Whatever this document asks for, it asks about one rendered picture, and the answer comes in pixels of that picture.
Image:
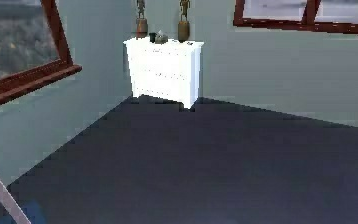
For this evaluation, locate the blue object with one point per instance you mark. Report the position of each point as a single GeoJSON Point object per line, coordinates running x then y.
{"type": "Point", "coordinates": [33, 213]}

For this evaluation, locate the pale pink slanted bar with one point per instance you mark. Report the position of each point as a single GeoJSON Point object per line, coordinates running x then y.
{"type": "Point", "coordinates": [3, 195]}

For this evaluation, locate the white chest of drawers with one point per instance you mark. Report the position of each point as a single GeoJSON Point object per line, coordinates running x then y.
{"type": "Point", "coordinates": [163, 70]}

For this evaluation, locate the red-brown framed window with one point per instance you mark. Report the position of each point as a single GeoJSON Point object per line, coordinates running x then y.
{"type": "Point", "coordinates": [303, 15]}
{"type": "Point", "coordinates": [23, 50]}

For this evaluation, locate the small dark cup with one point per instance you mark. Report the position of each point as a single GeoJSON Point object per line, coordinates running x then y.
{"type": "Point", "coordinates": [152, 37]}

